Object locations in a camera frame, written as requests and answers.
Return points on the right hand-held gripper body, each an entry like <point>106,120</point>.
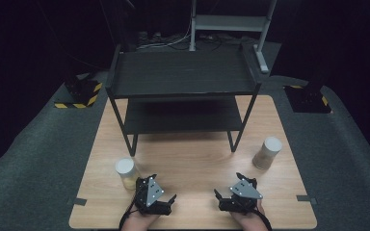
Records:
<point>244,192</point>

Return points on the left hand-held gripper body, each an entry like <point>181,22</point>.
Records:
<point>141,199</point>

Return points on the jar of yellow grains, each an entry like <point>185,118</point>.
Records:
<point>126,171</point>

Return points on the jar of brown grains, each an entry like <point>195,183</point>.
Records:
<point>268,153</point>

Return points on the black two-tier shelf rack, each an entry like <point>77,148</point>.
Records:
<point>183,75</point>

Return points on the person's left hand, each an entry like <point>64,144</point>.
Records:
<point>141,222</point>

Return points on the person's right hand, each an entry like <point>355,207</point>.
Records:
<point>252,221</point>

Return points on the grey tape strip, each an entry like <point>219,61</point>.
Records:
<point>78,201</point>
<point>305,199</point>

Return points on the black base with striped tape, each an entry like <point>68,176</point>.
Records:
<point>308,97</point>
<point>80,93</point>

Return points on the grey metal stand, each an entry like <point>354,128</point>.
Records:
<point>231,23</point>

